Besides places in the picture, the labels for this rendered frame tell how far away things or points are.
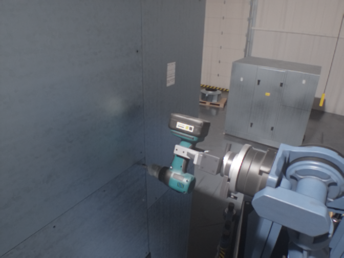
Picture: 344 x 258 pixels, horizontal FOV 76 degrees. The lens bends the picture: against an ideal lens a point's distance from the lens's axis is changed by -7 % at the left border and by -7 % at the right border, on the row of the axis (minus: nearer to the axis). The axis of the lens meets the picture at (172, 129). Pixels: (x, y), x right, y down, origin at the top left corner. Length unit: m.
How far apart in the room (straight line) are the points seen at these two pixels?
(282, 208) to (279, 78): 5.54
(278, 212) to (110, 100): 0.50
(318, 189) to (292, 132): 5.77
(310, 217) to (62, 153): 0.57
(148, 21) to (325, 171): 0.61
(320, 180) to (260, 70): 5.53
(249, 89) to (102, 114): 5.78
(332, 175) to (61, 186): 0.64
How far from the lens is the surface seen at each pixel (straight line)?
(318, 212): 0.58
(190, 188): 0.73
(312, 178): 0.65
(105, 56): 0.61
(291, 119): 6.27
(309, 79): 6.00
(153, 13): 0.75
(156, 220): 1.11
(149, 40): 0.73
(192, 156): 0.67
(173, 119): 0.71
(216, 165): 0.63
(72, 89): 0.56
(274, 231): 1.91
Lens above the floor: 3.10
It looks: 26 degrees down
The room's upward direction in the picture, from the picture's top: 1 degrees clockwise
